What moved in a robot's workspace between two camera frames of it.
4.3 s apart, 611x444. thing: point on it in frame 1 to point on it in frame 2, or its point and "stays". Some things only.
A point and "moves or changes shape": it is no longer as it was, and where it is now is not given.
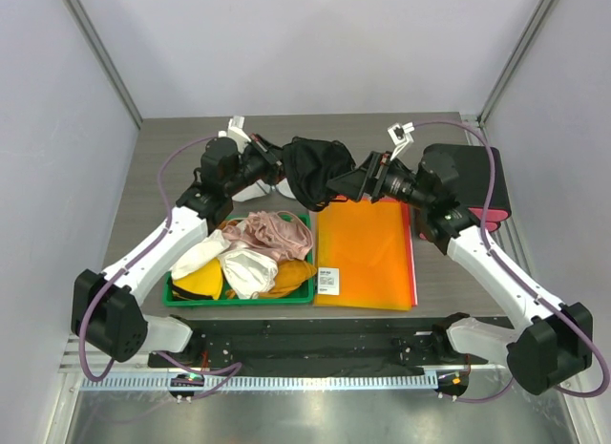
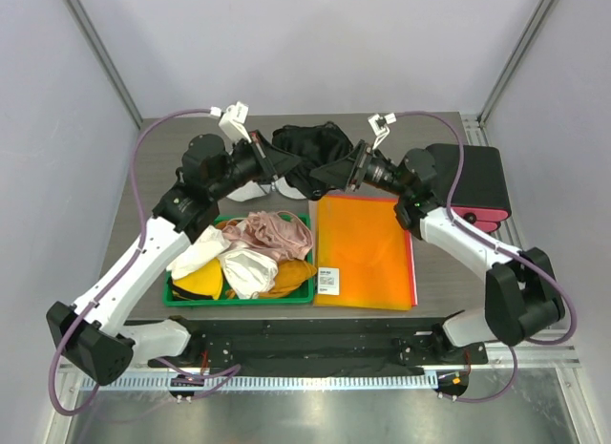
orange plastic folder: (361, 258) stays
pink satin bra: (279, 233) stays
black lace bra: (310, 164) moves or changes shape
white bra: (248, 272) stays
